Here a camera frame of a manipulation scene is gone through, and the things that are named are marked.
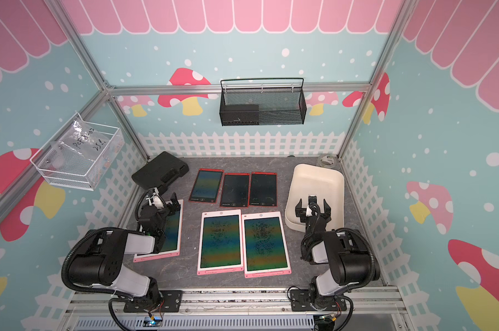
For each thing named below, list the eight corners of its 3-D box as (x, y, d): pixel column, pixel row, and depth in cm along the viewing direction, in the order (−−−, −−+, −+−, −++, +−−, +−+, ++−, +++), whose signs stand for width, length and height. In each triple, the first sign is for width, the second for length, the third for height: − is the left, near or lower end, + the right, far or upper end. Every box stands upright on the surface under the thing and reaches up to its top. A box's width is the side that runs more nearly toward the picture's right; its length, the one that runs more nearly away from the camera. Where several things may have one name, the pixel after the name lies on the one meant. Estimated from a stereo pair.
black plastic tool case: (135, 182, 112) (131, 175, 107) (167, 157, 124) (163, 150, 119) (160, 197, 105) (156, 191, 101) (190, 169, 117) (188, 163, 113)
